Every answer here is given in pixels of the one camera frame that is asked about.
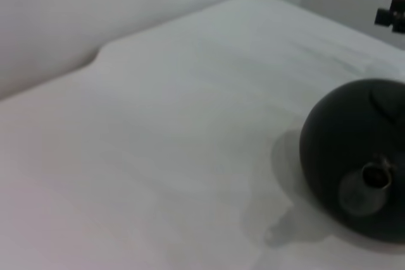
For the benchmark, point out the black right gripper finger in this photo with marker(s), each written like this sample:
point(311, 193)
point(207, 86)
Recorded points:
point(399, 14)
point(383, 16)

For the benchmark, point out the white tablecloth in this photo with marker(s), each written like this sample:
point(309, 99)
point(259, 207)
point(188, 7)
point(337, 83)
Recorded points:
point(142, 156)

